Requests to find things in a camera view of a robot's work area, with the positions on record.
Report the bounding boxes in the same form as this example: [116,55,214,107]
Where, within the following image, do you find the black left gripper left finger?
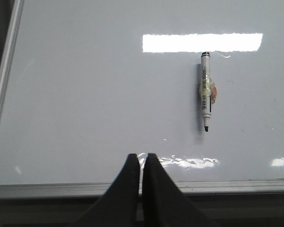
[72,154,140,227]

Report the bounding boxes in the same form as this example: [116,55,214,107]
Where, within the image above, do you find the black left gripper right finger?
[142,153,219,227]

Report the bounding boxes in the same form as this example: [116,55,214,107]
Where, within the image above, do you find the white marker with tape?
[199,52,217,132]

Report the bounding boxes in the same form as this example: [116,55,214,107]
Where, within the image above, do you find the white whiteboard with aluminium frame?
[0,0,284,200]

